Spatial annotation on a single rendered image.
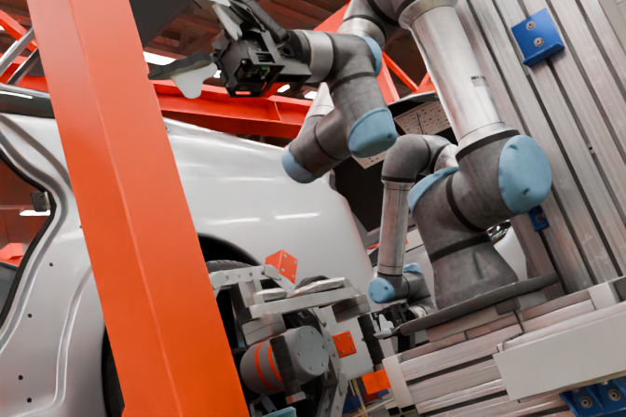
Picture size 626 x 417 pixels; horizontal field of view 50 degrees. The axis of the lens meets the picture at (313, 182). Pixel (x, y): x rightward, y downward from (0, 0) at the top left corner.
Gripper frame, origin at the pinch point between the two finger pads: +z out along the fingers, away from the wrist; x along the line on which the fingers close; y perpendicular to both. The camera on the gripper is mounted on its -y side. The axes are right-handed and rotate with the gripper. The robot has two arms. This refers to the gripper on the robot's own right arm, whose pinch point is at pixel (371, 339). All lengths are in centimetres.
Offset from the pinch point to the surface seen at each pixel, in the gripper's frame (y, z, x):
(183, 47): 543, -551, -560
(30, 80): 235, -79, -249
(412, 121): 146, -283, -106
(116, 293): 22, 70, -3
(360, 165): 140, -292, -166
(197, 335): 10, 62, 7
